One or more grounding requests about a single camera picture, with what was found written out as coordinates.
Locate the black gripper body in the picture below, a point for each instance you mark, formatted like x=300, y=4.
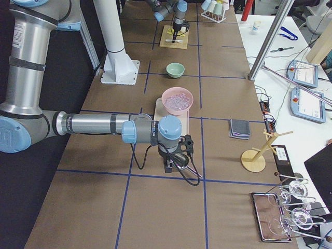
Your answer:
x=177, y=26
x=165, y=156

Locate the white plastic spoon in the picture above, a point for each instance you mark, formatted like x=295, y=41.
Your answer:
x=174, y=41

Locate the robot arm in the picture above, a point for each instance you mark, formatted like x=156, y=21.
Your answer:
x=24, y=123
x=177, y=8

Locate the metal ice scoop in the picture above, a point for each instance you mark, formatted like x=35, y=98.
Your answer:
x=182, y=162

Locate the green bowl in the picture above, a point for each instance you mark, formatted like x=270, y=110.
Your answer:
x=175, y=70

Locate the pink bowl of ice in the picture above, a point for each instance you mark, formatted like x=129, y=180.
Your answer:
x=177, y=100

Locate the cup rack with cups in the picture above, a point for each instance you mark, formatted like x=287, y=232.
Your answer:
x=215, y=10

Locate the beige tray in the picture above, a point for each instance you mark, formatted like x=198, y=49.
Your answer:
x=160, y=111

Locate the folded grey cloth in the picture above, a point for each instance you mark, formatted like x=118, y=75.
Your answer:
x=239, y=129

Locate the red bottle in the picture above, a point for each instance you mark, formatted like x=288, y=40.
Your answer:
x=247, y=9

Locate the white paper cup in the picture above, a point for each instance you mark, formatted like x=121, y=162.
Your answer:
x=256, y=26

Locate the wooden mug tree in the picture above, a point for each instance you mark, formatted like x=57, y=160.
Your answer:
x=253, y=160

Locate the smart watch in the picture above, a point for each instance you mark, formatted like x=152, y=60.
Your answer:
x=281, y=49

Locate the mirror tray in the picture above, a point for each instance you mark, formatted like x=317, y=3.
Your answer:
x=268, y=214

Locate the upper teach pendant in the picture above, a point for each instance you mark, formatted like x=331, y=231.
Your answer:
x=303, y=73

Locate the teach pendant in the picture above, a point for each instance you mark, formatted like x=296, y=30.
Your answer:
x=305, y=105
x=303, y=73

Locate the glass holder rack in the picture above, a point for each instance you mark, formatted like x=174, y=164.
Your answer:
x=293, y=199

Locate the lower teach pendant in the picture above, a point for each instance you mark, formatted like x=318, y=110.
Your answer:
x=305, y=105

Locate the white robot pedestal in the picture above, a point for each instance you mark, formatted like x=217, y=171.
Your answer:
x=119, y=68

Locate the aluminium frame post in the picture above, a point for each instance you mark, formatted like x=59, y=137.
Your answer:
x=280, y=16

